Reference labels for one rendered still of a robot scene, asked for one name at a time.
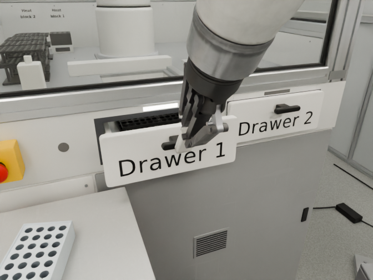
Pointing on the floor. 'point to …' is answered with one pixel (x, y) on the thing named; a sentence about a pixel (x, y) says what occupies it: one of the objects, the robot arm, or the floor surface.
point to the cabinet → (216, 210)
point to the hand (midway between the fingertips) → (186, 140)
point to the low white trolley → (90, 235)
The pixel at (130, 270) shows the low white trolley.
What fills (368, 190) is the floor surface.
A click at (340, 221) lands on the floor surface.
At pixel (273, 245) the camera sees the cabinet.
